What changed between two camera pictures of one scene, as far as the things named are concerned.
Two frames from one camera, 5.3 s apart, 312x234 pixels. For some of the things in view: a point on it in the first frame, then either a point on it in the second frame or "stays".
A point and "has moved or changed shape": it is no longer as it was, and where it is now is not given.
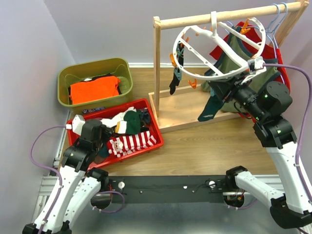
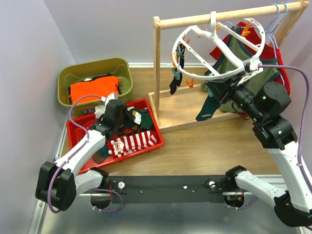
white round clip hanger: x=204 y=54 stays
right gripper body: x=243 y=94 stays
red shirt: x=263 y=49 stays
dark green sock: x=210 y=108 has moved or changed shape
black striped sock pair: x=178 y=74 stays
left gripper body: x=107 y=133 -> x=124 y=121
